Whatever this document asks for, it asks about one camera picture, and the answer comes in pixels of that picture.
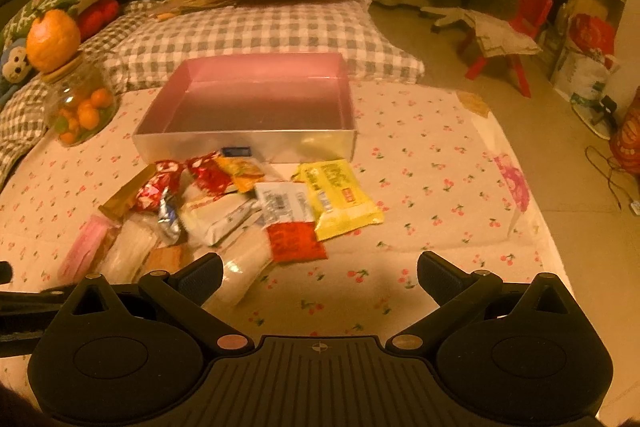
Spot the silver blue foil packet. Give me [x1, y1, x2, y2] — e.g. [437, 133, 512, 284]
[157, 188, 182, 245]

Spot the white cream snack packet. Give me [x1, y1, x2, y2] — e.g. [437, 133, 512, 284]
[178, 193, 255, 246]

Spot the pink snack packet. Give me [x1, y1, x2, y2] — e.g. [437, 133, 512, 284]
[58, 215, 115, 285]

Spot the gold snack bar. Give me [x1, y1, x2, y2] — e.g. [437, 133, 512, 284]
[98, 165, 156, 222]

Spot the red white candy packet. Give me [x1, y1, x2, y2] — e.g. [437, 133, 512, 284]
[134, 160, 186, 212]

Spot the white red snack packet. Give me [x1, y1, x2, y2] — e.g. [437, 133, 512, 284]
[254, 181, 328, 263]

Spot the yellow snack packet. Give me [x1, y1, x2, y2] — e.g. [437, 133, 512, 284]
[292, 159, 384, 241]

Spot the brown cracker packet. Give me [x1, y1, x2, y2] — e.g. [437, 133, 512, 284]
[141, 243, 193, 275]

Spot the clear white roll packet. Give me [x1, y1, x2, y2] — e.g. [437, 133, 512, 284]
[213, 225, 272, 307]

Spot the clear white rice cracker packet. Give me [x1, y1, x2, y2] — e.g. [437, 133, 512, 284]
[99, 212, 160, 284]

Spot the cherry print tablecloth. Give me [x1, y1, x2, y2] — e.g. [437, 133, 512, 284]
[1, 82, 564, 338]

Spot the orange biscuit packet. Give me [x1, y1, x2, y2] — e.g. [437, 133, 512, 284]
[215, 156, 266, 193]

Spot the pink silver cardboard box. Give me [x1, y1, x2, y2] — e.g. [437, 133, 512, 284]
[132, 53, 357, 164]

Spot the glass jar with kumquats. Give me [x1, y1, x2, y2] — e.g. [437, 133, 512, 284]
[42, 52, 118, 146]

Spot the orange printed bag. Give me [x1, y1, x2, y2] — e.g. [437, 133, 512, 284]
[610, 88, 640, 176]

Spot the blue monkey plush toy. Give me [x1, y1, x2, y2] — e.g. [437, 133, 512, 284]
[0, 38, 36, 108]

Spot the white red shopping bag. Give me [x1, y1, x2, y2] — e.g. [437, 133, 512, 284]
[551, 13, 620, 107]

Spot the small red plush cushion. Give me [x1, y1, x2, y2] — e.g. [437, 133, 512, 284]
[76, 0, 120, 42]

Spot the grey checkered pillow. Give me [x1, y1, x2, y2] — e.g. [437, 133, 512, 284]
[86, 0, 425, 92]

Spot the red plastic child chair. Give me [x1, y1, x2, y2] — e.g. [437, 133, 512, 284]
[457, 0, 553, 98]

